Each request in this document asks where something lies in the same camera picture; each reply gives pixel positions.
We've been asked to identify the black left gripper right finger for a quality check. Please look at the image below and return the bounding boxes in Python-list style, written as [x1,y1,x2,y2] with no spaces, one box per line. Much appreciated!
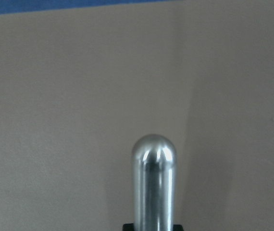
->
[173,224,184,231]

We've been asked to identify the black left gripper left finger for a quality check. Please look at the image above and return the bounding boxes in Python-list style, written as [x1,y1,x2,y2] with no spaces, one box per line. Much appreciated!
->
[123,223,135,231]

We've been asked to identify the steel muddler with black tip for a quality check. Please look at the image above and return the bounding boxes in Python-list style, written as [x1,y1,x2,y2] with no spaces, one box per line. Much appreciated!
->
[132,134,177,231]

